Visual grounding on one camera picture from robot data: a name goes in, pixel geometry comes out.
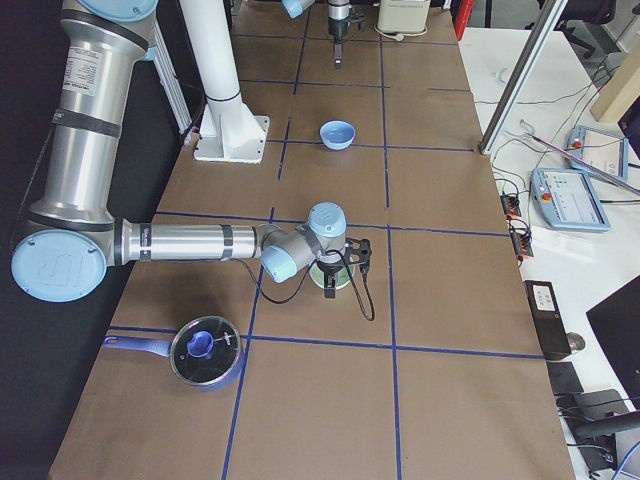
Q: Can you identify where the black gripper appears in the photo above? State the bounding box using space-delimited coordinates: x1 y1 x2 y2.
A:
317 255 344 299
328 18 349 68

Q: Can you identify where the green bowl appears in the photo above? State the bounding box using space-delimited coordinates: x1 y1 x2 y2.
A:
310 264 353 290

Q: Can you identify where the blue bowl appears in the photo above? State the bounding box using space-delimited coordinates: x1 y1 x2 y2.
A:
319 120 356 151

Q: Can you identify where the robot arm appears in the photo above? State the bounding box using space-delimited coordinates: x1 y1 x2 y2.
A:
8 1 347 303
281 0 353 69

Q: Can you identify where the white plug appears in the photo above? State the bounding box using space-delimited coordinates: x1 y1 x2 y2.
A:
380 32 405 42

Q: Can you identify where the silver toaster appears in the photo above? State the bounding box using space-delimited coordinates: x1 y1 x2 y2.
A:
376 0 431 34

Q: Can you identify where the white mounting pillar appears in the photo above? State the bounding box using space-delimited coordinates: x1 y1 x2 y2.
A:
180 0 270 164

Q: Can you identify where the blue saucepan with lid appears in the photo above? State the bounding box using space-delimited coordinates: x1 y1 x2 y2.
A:
103 316 245 391

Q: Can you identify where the orange terminal connector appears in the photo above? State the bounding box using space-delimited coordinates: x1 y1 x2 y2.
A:
500 193 534 263

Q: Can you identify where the black power box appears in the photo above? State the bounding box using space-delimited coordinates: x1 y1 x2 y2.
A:
524 280 571 361

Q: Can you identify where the near teach pendant tablet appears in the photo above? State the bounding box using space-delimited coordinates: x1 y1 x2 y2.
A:
531 168 611 232

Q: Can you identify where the teach pendant tablet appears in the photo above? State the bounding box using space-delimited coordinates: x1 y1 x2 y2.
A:
567 125 629 181
531 168 611 232

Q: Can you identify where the black monitor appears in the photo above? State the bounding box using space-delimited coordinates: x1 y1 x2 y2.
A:
587 278 639 408

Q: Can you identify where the far teach pendant tablet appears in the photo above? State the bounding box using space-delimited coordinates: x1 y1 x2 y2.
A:
567 125 629 181

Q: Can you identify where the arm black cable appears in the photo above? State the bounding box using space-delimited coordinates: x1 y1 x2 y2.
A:
234 249 376 322

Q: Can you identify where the aluminium frame post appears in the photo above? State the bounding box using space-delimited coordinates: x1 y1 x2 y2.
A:
478 0 568 155

